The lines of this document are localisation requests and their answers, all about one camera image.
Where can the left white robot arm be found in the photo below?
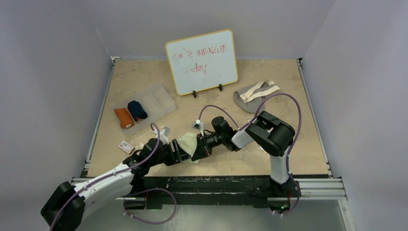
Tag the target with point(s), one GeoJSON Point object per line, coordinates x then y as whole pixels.
{"type": "Point", "coordinates": [70, 204]}

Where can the small red white tag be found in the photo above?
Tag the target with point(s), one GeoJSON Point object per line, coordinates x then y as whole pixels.
{"type": "Point", "coordinates": [125, 146]}

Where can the grey underwear with beige band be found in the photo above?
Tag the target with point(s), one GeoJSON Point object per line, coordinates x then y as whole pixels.
{"type": "Point", "coordinates": [250, 97]}

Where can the navy rolled underwear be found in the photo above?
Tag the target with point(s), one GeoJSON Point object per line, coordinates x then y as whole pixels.
{"type": "Point", "coordinates": [136, 110]}

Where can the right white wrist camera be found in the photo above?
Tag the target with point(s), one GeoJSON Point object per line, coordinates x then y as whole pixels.
{"type": "Point", "coordinates": [198, 124]}

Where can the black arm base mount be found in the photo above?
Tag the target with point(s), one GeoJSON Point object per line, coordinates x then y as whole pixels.
{"type": "Point", "coordinates": [256, 191]}

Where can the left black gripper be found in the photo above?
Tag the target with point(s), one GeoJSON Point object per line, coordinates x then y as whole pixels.
{"type": "Point", "coordinates": [178, 156]}

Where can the whiteboard with yellow frame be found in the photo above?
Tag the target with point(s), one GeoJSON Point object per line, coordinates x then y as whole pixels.
{"type": "Point", "coordinates": [202, 62]}

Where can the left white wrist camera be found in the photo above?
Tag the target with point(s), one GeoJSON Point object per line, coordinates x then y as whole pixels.
{"type": "Point", "coordinates": [162, 135]}

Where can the pale yellow underwear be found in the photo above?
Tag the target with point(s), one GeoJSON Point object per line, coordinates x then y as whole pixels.
{"type": "Point", "coordinates": [188, 143]}

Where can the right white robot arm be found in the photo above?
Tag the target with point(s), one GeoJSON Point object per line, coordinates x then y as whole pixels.
{"type": "Point", "coordinates": [271, 133]}

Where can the orange rolled underwear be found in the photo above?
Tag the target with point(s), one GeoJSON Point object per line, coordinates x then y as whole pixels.
{"type": "Point", "coordinates": [124, 117]}

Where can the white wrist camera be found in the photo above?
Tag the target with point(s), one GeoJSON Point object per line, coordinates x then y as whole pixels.
{"type": "Point", "coordinates": [198, 124]}
{"type": "Point", "coordinates": [162, 135]}

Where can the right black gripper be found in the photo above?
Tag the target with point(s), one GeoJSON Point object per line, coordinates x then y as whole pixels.
{"type": "Point", "coordinates": [203, 149]}

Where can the clear plastic divided tray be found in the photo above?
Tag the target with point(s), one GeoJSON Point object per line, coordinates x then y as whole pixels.
{"type": "Point", "coordinates": [155, 100]}

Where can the aluminium frame rail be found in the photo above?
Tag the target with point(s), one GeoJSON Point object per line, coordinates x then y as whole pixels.
{"type": "Point", "coordinates": [312, 187]}

